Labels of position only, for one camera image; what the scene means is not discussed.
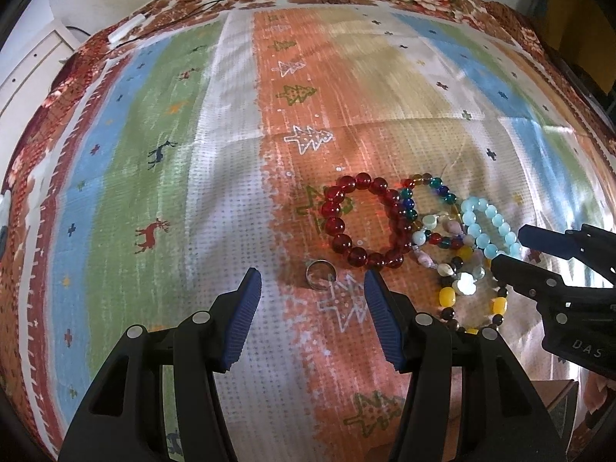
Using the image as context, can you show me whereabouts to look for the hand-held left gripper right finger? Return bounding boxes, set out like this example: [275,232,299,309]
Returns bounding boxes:
[363,269,571,462]

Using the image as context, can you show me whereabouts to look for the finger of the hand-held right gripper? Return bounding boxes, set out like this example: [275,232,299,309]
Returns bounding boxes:
[490,253,573,317]
[519,224,616,290]

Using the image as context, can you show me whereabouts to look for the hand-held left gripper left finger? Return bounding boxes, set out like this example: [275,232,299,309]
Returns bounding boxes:
[58,267,263,462]

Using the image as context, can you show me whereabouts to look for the yellow and black bead bracelet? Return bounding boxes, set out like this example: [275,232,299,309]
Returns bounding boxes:
[435,245,511,336]

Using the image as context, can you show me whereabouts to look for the light blue bead bracelet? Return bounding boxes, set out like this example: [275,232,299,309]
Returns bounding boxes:
[459,196,524,258]

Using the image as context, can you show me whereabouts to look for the silver ring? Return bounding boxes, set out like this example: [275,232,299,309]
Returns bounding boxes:
[304,259,338,292]

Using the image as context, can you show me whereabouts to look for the shell bracelet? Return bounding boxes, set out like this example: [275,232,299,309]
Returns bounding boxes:
[411,214,475,275]

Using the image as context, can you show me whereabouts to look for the multicolour glass bead bracelet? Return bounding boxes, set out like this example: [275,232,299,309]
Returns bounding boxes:
[398,172,467,251]

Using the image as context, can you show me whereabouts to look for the red bead bracelet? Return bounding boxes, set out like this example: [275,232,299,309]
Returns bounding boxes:
[320,172,417,270]

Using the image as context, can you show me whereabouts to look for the colourful striped mat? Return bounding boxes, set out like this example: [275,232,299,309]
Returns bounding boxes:
[14,7,616,462]

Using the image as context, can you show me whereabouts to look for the dark wooden furniture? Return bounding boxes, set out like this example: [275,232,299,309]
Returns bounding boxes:
[529,0,616,123]

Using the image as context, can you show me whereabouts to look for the white charger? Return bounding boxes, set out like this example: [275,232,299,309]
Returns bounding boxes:
[108,13,148,45]

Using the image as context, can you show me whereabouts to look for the white headboard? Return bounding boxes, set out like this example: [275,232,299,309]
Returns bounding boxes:
[0,0,79,123]

